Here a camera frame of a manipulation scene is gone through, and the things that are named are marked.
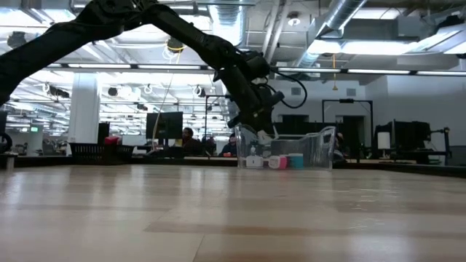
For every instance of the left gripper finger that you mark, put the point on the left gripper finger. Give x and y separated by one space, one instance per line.
265 128

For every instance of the small white cube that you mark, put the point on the small white cube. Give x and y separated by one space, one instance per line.
254 161

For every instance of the white square box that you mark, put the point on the white square box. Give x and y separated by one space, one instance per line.
274 162

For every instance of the red box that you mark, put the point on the red box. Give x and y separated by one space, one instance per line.
284 162

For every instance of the teal and white cube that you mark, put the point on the teal and white cube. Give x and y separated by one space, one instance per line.
296 161

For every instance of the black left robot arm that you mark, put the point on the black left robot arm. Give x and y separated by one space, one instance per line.
54 40

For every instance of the person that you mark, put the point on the person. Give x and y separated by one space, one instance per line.
189 142
340 147
230 147

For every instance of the clear plastic bin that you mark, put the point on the clear plastic bin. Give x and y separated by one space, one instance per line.
316 153

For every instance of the yellow hanging pendant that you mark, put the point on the yellow hanging pendant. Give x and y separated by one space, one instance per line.
333 72

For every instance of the black computer monitor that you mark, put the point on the black computer monitor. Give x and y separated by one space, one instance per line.
165 125

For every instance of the round ceiling fixture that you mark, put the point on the round ceiling fixture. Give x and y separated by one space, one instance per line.
293 20

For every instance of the white cylinder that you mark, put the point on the white cylinder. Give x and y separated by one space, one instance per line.
383 140

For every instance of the ceiling light strip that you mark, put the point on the ceiling light strip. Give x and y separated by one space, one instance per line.
98 66
378 71

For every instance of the red item on basket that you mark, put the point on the red item on basket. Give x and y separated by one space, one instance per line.
111 140

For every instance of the black equipment rig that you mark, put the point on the black equipment rig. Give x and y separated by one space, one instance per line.
411 138

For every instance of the black tall panel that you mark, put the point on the black tall panel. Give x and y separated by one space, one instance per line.
103 132

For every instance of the white building column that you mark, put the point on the white building column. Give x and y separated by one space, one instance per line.
83 109

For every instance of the black mesh basket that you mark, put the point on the black mesh basket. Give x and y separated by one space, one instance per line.
87 153

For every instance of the black wheel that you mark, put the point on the black wheel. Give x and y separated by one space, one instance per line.
7 142

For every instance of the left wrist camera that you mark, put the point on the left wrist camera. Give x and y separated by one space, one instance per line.
275 98

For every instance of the black metal rig frame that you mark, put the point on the black metal rig frame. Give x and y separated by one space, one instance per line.
371 120
206 116

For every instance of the silver ventilation duct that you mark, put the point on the silver ventilation duct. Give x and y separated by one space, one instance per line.
227 20
338 14

